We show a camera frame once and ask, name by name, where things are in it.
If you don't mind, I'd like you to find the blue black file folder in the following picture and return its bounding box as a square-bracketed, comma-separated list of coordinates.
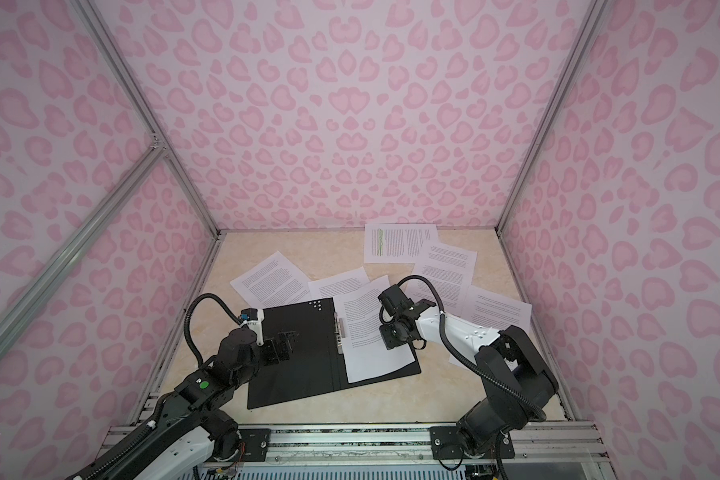
[247, 298, 421, 410]

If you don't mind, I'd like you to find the printed paper sheet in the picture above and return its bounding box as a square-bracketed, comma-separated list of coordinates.
[333, 276, 415, 384]

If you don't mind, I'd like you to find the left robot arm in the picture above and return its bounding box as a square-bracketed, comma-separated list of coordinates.
[70, 326, 297, 479]

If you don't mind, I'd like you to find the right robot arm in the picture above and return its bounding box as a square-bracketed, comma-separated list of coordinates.
[378, 285, 559, 461]

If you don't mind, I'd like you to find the green highlighted paper sheet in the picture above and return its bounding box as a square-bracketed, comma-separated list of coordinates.
[364, 224, 438, 264]

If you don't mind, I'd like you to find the left diagonal aluminium strut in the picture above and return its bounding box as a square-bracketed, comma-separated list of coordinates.
[0, 141, 165, 362]

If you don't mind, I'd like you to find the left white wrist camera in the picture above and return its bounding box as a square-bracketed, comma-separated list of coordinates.
[239, 308, 265, 347]

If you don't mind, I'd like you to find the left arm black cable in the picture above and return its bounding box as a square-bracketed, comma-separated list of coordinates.
[183, 292, 244, 368]

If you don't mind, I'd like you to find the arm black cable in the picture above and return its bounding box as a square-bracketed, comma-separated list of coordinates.
[183, 292, 244, 368]
[395, 274, 547, 422]

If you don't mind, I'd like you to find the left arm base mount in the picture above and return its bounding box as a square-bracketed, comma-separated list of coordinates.
[200, 411, 272, 463]

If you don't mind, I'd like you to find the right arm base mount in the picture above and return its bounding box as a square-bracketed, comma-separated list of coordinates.
[428, 425, 516, 461]

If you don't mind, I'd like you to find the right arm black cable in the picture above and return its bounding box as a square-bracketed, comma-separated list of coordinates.
[395, 274, 547, 422]

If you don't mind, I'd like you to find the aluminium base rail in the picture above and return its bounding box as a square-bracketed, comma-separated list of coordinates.
[95, 421, 613, 480]

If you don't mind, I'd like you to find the left corner aluminium post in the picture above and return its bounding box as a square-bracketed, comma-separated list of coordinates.
[70, 0, 221, 239]

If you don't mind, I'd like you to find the corner aluminium post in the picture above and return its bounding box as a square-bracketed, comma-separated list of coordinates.
[495, 0, 613, 238]
[70, 0, 221, 239]

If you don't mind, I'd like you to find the right corner aluminium post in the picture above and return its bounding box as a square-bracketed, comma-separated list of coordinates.
[495, 0, 613, 238]

